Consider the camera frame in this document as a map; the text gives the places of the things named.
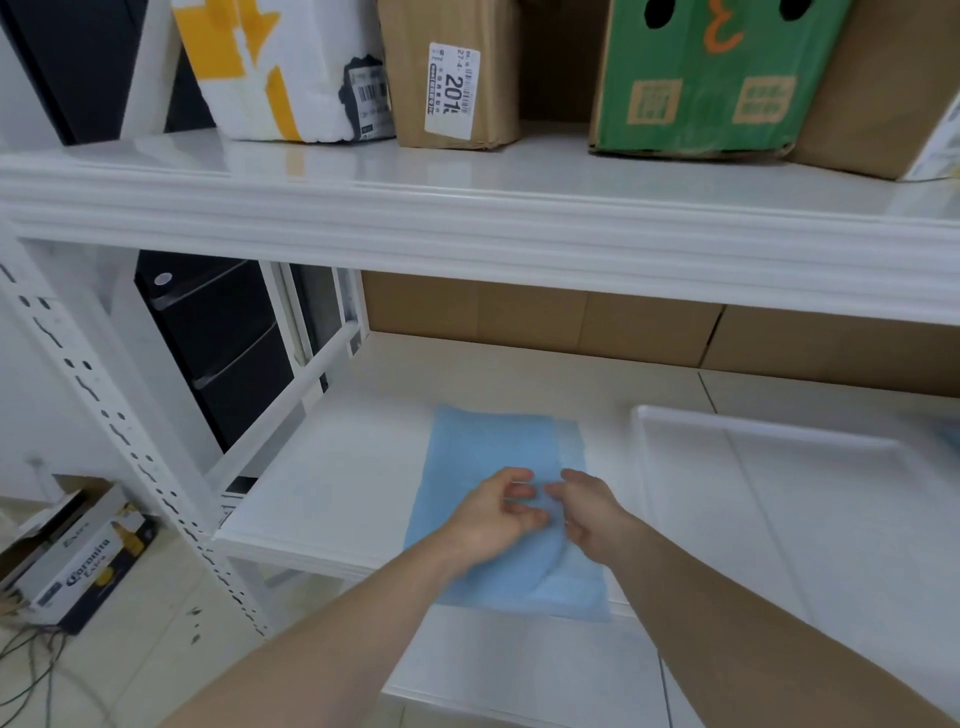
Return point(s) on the person's left hand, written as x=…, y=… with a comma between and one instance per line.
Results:
x=487, y=517

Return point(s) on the person's right hand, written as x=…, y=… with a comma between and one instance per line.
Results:
x=596, y=517

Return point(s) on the blue cloth sheet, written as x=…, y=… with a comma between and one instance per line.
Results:
x=480, y=442

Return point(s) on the white plastic tray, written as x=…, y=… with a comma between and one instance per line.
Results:
x=825, y=540

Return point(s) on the blue white absorbent pad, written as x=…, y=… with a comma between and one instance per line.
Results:
x=952, y=439

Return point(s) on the person's right forearm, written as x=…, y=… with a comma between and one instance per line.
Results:
x=735, y=630

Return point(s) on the person's left forearm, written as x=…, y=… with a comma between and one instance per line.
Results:
x=322, y=652

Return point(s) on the brown cardboard back panel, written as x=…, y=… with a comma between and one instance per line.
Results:
x=562, y=60
x=637, y=330

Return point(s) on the white metal shelving rack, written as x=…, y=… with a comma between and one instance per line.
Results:
x=480, y=217

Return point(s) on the black drawer cabinet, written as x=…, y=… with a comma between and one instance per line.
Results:
x=225, y=337

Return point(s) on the white and blue beer carton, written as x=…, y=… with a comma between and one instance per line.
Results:
x=82, y=562

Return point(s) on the green cardboard box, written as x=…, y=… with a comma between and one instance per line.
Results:
x=697, y=112

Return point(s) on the brown box with white label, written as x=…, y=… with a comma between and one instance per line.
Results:
x=405, y=90

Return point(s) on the white foam package yellow tape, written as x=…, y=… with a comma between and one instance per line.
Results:
x=300, y=97

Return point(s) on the tall box with white labels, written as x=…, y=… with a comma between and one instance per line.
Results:
x=862, y=90

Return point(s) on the white window frame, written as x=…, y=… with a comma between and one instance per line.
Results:
x=285, y=315

